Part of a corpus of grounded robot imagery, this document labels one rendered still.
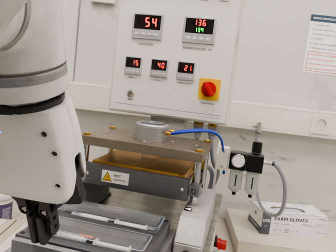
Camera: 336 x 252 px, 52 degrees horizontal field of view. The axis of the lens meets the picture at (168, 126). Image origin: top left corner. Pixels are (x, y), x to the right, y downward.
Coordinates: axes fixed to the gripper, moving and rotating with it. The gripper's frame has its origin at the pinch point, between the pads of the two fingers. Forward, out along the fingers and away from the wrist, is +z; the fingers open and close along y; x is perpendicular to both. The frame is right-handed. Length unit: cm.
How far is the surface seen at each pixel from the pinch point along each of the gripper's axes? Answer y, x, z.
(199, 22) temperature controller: 7, 63, -13
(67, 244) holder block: -1.5, 6.5, 10.0
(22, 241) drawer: -5.8, 2.9, 7.1
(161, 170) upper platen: 5.9, 32.6, 12.6
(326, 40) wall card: 48, 111, -2
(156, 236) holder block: 9.7, 14.3, 12.9
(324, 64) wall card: 49, 109, 6
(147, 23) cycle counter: -6, 63, -12
